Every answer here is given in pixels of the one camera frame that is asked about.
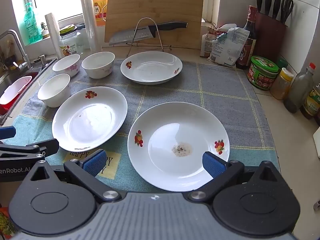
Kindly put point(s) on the steel sink soap dispenser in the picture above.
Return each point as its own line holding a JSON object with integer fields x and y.
{"x": 42, "y": 59}

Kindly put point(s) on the green dish soap bottle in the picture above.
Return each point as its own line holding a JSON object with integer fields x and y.
{"x": 32, "y": 27}

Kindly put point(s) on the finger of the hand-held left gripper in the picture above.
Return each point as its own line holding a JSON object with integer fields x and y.
{"x": 7, "y": 132}
{"x": 50, "y": 146}

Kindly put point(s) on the white ceramic bowl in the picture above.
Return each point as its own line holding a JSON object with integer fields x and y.
{"x": 98, "y": 71}
{"x": 68, "y": 68}
{"x": 53, "y": 97}

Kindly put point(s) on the green-lid sauce jar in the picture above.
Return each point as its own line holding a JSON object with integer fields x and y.
{"x": 262, "y": 77}

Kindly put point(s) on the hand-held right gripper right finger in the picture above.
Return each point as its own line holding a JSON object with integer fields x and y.
{"x": 212, "y": 163}

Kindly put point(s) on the yellow-lid spice jar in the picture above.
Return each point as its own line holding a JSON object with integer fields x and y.
{"x": 280, "y": 87}

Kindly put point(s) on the white plastic basket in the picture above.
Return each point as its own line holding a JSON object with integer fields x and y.
{"x": 15, "y": 90}

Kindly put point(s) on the black kitchen scissors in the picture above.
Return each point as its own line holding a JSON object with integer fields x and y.
{"x": 285, "y": 10}

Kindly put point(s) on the dark soy sauce bottle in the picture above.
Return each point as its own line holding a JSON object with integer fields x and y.
{"x": 248, "y": 30}

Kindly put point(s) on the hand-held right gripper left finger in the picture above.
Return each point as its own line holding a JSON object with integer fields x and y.
{"x": 95, "y": 161}

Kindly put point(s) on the white fruit-print plate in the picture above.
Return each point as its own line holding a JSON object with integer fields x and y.
{"x": 175, "y": 130}
{"x": 90, "y": 122}
{"x": 150, "y": 67}

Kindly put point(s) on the steel sink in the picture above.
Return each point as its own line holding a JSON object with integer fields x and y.
{"x": 7, "y": 78}

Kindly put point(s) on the tall plastic wrap roll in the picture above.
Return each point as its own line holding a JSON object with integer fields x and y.
{"x": 90, "y": 20}

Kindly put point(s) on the orange and white bag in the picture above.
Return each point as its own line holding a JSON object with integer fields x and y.
{"x": 206, "y": 45}

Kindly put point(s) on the white and blue bag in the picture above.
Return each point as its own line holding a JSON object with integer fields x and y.
{"x": 225, "y": 50}

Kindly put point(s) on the steel faucet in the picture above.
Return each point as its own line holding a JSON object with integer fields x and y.
{"x": 20, "y": 47}

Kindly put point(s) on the clear bottle with red cap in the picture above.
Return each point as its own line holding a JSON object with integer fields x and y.
{"x": 298, "y": 92}

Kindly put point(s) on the small green-label oil bottle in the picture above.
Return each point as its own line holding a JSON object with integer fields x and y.
{"x": 311, "y": 102}

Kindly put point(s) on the red plastic basin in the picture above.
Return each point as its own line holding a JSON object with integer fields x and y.
{"x": 3, "y": 109}

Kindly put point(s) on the orange cooking wine jug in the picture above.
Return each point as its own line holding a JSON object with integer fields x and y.
{"x": 98, "y": 2}

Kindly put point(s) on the grey checked cloth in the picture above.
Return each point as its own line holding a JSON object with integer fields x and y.
{"x": 175, "y": 92}

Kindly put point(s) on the short plastic wrap roll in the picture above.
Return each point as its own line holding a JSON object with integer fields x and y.
{"x": 53, "y": 35}

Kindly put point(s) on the white box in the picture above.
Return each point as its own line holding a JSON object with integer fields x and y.
{"x": 317, "y": 142}

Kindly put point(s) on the grey round lid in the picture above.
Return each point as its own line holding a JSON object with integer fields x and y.
{"x": 79, "y": 26}

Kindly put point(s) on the black binder clip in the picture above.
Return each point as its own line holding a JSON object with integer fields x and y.
{"x": 212, "y": 26}

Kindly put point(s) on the bamboo cutting board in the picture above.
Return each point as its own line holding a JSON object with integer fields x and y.
{"x": 155, "y": 2}

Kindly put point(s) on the dark red knife block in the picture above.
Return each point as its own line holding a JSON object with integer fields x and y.
{"x": 270, "y": 37}

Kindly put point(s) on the small green-cap jar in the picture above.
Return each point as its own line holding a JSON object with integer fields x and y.
{"x": 282, "y": 63}

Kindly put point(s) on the small potted plant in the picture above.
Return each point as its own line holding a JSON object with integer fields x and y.
{"x": 44, "y": 28}

